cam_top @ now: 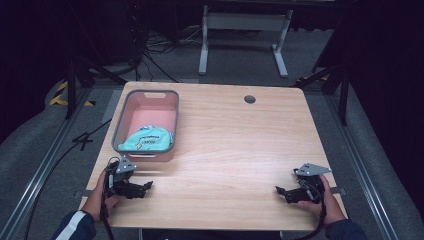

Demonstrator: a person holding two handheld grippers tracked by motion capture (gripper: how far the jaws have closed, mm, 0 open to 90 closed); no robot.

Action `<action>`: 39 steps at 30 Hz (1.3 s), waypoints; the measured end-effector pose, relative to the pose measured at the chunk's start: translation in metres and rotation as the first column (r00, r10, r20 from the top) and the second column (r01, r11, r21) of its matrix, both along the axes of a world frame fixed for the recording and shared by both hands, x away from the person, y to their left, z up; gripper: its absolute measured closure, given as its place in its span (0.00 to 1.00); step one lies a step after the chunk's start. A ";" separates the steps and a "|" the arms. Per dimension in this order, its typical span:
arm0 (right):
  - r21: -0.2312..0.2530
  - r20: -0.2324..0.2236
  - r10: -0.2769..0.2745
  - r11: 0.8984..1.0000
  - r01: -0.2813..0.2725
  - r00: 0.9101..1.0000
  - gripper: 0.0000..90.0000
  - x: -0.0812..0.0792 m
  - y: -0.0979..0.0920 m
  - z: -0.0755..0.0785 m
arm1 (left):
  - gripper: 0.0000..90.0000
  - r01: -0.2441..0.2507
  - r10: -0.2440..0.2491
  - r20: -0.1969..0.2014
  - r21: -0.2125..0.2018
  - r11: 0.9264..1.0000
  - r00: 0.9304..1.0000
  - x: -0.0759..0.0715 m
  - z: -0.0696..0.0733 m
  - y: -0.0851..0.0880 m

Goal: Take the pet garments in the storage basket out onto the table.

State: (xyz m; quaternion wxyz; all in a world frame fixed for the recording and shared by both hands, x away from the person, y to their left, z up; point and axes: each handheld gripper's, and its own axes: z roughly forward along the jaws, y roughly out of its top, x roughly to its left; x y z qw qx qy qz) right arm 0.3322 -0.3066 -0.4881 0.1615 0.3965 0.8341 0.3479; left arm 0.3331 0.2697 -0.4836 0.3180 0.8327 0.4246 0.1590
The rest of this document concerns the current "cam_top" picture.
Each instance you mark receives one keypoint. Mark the person's right hand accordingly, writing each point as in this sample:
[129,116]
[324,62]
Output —
[330,206]

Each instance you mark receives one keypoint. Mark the grey floor rail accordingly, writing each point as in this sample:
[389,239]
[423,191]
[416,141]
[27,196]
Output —
[43,170]
[363,170]

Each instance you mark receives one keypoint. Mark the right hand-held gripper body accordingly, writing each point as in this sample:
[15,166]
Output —
[310,186]

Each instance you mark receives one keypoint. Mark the black metal stand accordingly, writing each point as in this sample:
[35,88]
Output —
[70,90]
[343,96]

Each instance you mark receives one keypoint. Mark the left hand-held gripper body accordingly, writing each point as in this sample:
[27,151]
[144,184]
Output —
[116,181]

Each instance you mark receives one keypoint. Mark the grey metal table frame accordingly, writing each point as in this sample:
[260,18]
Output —
[245,21]

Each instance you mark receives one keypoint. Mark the person's left hand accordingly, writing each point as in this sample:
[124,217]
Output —
[96,200]

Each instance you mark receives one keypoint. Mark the teal snack bag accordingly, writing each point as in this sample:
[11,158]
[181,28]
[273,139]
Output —
[146,140]

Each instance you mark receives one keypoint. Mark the pink basket with grey rim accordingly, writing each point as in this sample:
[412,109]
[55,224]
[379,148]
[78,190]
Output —
[151,116]

